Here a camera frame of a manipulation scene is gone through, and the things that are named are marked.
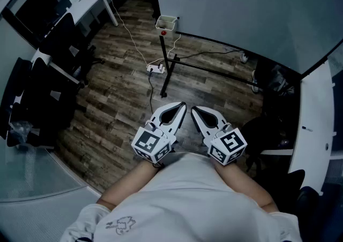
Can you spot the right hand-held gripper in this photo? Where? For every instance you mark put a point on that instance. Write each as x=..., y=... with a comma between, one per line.
x=227, y=144

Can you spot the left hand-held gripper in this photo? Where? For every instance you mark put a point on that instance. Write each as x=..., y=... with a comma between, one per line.
x=150, y=142

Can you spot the white marker tray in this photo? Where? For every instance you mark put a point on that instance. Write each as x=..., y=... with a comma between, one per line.
x=167, y=32

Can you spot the person's right forearm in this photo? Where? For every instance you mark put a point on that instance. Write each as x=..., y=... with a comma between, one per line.
x=241, y=184

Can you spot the person's left forearm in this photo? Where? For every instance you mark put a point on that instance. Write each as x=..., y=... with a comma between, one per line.
x=126, y=187

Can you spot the large glass whiteboard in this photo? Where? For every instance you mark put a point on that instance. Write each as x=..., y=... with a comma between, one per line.
x=241, y=8

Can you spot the black elastic wrist band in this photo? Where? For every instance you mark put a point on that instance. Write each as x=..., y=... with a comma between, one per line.
x=158, y=165

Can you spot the white power strip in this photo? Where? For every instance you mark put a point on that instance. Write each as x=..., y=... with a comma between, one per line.
x=155, y=69

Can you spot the white shoe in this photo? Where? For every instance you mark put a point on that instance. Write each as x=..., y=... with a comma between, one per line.
x=255, y=85
x=244, y=58

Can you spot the black office chair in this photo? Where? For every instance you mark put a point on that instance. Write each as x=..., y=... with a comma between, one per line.
x=268, y=136
x=45, y=101
x=308, y=208
x=64, y=40

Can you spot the person's white shirt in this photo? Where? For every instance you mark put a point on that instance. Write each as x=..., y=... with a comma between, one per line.
x=187, y=195

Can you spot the grey backpack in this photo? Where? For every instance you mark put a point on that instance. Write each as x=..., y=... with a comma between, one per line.
x=280, y=80

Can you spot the small red round magnet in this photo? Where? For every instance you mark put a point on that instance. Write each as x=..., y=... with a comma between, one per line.
x=163, y=33

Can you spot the black pen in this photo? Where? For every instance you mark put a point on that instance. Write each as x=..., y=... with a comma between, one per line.
x=307, y=129

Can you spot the white desk with grey edge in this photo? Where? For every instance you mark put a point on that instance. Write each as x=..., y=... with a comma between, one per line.
x=313, y=107

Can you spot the white curved desk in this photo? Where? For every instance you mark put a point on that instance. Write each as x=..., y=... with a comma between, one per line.
x=85, y=5

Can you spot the clear plastic bag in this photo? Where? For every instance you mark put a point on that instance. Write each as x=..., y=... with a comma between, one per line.
x=20, y=131

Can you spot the black desk divider panel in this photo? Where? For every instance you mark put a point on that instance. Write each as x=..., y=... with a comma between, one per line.
x=63, y=6

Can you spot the dark window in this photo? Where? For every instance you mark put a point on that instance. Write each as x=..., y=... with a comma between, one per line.
x=34, y=13

